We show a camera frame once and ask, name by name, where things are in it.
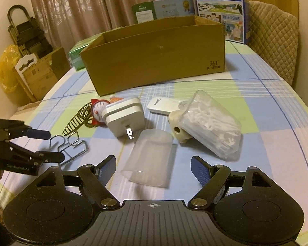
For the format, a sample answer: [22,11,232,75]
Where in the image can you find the metal wire hooks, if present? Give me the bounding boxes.
[49,131,88,166]

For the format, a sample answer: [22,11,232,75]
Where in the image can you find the black folding step ladder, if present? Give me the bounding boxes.
[7,5,54,59]

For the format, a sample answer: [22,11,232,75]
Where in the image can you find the yellow plastic bag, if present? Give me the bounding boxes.
[0,44,26,107]

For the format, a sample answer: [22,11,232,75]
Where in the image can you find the white slim electronic device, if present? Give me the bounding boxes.
[147,98,189,114]

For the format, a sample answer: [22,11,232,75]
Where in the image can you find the brown patterned curtain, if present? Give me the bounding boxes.
[28,0,195,57]

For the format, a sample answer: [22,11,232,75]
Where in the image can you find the blue illustrated milk carton box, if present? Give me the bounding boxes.
[192,0,252,44]

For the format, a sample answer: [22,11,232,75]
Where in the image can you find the clear box of floss picks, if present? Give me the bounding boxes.
[180,90,242,161]

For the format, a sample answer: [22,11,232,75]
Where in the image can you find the checkered tablecloth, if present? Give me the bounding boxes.
[0,41,308,246]

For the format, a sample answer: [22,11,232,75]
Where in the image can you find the brown cardboard box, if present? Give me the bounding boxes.
[80,15,225,96]

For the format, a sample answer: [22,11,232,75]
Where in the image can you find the green drink carton pack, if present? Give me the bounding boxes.
[68,36,103,71]

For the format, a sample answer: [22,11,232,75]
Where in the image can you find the beige quilted chair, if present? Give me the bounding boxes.
[248,0,299,88]

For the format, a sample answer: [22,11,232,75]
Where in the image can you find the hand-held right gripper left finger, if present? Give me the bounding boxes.
[34,155,118,210]

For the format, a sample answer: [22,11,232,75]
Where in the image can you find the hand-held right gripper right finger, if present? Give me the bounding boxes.
[187,155,273,210]

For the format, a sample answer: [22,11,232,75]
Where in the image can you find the white power adapter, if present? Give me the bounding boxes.
[103,97,145,140]

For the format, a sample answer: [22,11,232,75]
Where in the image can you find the beige electrical plug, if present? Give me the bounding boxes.
[169,101,195,145]

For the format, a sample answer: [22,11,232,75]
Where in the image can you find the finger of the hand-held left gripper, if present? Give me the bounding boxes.
[0,118,51,141]
[5,141,66,165]

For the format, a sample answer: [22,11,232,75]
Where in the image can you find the light blue milk carton box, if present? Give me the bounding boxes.
[132,0,195,26]

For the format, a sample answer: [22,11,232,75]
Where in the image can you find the cardboard box with white flap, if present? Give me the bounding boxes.
[14,47,71,102]

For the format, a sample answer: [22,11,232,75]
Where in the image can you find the green hair claw clip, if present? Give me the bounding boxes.
[62,102,93,136]

